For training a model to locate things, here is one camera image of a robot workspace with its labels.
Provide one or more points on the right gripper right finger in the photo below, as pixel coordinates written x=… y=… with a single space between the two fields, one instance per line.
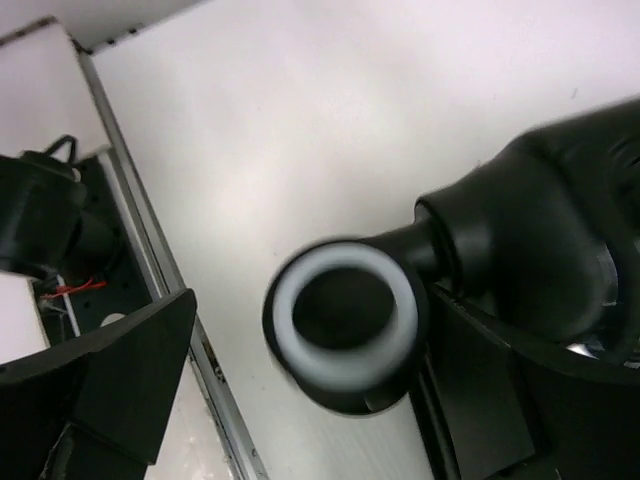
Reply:
x=493 y=402

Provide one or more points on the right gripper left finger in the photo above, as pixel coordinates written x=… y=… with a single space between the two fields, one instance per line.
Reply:
x=97 y=406

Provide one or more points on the black white space suitcase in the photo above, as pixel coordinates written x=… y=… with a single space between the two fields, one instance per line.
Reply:
x=544 y=238

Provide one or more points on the aluminium mounting rail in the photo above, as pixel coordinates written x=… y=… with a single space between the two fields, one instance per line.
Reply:
x=206 y=436

